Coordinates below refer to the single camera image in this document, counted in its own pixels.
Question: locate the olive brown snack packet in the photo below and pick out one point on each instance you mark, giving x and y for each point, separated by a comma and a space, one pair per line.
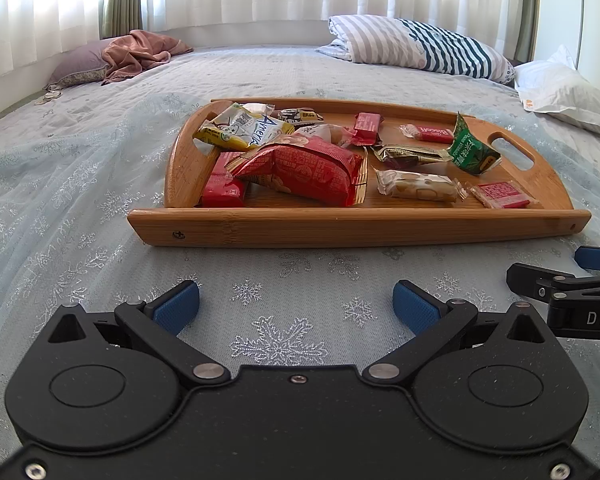
410, 156

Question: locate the dark red snack packet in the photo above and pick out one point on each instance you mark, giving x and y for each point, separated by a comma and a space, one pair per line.
366, 129

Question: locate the red biscuit bar packet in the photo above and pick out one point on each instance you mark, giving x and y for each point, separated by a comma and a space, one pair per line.
430, 133

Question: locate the brown cream snack bar packet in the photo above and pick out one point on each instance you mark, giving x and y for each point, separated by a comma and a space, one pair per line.
259, 108

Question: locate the green snack packet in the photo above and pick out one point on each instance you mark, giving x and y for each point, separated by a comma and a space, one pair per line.
472, 150

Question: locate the wooden tray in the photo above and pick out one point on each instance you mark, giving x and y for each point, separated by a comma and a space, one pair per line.
330, 225

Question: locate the striped pillow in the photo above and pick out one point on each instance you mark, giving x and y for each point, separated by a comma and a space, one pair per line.
380, 37

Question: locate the large red snack bag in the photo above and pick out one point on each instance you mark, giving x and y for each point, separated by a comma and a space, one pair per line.
305, 172

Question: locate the green drape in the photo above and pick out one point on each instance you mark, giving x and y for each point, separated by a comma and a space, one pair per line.
526, 10
125, 0

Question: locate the small white object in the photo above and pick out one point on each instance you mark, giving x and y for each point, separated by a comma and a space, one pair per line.
50, 96

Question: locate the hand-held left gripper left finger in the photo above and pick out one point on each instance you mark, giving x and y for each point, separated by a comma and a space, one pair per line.
177, 307

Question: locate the clear pink nut packet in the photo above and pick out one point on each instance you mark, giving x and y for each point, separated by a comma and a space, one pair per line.
327, 134

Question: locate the pink cloth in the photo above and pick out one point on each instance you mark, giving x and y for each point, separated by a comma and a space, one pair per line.
140, 52

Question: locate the purple pillow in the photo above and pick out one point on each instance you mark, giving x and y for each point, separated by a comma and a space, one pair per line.
77, 62

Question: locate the beige wafer snack packet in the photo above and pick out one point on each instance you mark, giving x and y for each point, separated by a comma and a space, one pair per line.
420, 186

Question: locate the light blue snowflake blanket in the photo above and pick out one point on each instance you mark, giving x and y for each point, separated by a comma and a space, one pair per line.
55, 235

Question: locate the white pillow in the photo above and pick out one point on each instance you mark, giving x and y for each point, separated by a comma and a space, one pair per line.
555, 87

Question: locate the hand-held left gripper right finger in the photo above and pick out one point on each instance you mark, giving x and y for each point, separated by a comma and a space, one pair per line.
415, 305

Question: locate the grey floral bed sheet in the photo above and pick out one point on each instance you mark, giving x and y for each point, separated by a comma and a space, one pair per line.
260, 70

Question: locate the black white yellow snack packet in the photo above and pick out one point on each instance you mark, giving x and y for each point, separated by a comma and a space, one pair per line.
300, 116

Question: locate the red boxy snack packet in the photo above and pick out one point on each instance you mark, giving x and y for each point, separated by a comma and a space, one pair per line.
220, 185

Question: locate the red label clear cracker packet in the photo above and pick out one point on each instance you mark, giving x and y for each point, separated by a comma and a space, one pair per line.
502, 195

